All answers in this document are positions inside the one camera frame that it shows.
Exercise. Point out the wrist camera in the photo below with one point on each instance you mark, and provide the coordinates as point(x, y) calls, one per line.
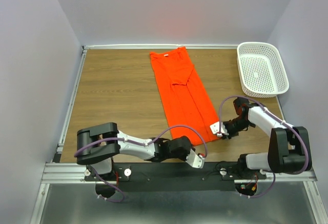
point(196, 158)
point(219, 129)

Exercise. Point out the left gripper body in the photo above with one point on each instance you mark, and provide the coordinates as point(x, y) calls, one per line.
point(182, 157)

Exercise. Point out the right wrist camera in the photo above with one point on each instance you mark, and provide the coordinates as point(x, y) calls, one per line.
point(219, 129)

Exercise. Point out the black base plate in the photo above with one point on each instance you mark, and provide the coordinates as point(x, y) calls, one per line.
point(179, 176)

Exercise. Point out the white perforated basket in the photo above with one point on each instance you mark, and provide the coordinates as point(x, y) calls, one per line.
point(261, 70)

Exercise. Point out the aluminium left rail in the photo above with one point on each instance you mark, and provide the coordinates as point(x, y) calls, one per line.
point(62, 138)

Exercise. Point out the aluminium front rail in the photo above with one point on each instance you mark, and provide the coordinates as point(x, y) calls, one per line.
point(70, 173)

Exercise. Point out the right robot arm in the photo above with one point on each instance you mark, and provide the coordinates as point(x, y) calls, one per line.
point(289, 146)

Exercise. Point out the orange t-shirt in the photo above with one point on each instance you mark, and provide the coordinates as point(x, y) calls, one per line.
point(184, 98)

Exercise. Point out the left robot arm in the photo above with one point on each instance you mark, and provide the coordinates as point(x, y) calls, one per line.
point(97, 145)

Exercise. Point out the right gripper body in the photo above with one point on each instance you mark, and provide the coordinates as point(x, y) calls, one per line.
point(234, 126)

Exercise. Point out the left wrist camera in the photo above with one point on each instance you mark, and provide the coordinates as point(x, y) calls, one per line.
point(196, 158)

